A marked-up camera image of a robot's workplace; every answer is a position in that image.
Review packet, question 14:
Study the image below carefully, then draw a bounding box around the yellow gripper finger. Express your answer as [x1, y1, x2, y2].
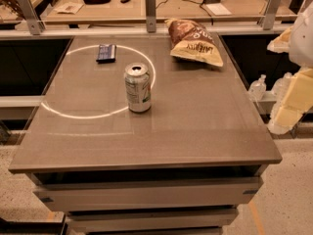
[267, 26, 292, 53]
[267, 68, 313, 135]

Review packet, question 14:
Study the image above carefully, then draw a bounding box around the left metal bracket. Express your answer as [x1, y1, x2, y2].
[17, 0, 45, 35]

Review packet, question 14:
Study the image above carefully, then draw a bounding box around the right metal bracket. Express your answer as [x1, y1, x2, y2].
[258, 0, 282, 30]

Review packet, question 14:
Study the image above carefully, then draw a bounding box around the middle metal bracket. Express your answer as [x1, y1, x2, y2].
[145, 0, 157, 33]

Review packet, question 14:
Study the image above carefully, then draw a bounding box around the black pouch on desk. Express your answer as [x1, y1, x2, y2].
[83, 0, 111, 5]

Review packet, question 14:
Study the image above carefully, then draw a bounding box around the silver green 7up can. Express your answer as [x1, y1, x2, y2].
[124, 63, 152, 113]

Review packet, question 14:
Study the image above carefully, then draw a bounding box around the tan paper packet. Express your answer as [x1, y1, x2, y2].
[55, 2, 83, 15]

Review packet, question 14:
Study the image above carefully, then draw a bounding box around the metal bracket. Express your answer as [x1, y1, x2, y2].
[258, 0, 282, 30]
[145, 0, 157, 33]
[17, 0, 45, 35]

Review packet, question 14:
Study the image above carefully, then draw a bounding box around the white paper sheet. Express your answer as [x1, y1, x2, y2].
[206, 3, 231, 16]

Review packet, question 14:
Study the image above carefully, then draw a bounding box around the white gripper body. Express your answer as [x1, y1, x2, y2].
[289, 2, 313, 68]

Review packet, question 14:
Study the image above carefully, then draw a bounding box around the dark blue snack packet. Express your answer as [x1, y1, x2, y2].
[96, 44, 116, 64]

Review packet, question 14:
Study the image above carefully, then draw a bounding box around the brown yellow chip bag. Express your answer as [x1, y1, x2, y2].
[165, 19, 223, 67]

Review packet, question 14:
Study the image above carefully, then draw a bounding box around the grey drawer cabinet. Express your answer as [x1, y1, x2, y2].
[10, 34, 281, 235]

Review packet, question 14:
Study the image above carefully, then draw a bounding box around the clear plastic bottle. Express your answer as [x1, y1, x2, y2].
[248, 74, 266, 101]

